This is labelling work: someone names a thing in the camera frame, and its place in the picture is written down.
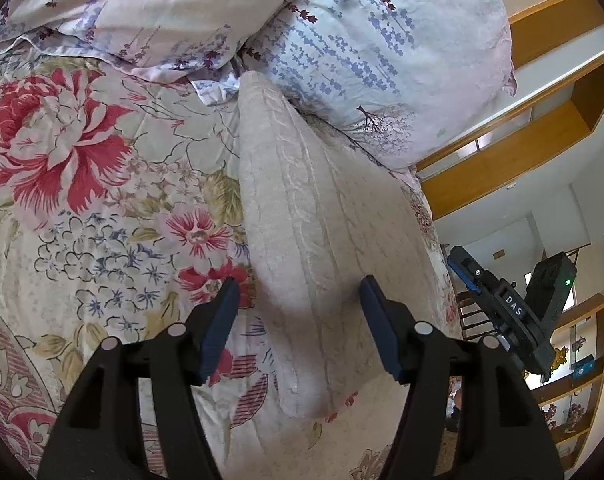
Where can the wooden wall shelf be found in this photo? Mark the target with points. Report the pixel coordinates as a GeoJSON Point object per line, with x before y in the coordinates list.
{"type": "Point", "coordinates": [597, 390]}

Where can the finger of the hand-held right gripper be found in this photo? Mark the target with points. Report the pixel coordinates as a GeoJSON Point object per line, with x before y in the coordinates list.
{"type": "Point", "coordinates": [462, 272]}

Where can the wooden framed wardrobe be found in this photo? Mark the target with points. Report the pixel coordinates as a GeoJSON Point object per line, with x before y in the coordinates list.
{"type": "Point", "coordinates": [507, 160]}

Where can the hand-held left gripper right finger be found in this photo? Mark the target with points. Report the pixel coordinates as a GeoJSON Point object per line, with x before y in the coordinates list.
{"type": "Point", "coordinates": [382, 332]}

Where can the floral bedsheet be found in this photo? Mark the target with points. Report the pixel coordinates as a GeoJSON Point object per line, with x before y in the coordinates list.
{"type": "Point", "coordinates": [82, 160]}

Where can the pale blue-flower pillow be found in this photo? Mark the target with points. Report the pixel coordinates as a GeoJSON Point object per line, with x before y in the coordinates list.
{"type": "Point", "coordinates": [382, 60]}

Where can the dark wooden chair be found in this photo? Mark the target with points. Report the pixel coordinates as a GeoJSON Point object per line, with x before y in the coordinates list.
{"type": "Point", "coordinates": [469, 312]}

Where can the yellow ornament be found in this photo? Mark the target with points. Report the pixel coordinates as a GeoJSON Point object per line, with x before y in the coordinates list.
{"type": "Point", "coordinates": [559, 355]}

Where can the small blue box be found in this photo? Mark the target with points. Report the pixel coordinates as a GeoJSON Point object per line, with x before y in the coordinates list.
{"type": "Point", "coordinates": [583, 365]}

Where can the pink purple-sprig pillow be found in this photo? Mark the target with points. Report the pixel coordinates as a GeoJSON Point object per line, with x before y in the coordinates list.
{"type": "Point", "coordinates": [157, 5]}

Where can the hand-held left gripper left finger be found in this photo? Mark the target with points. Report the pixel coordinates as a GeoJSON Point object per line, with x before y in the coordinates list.
{"type": "Point", "coordinates": [221, 332]}

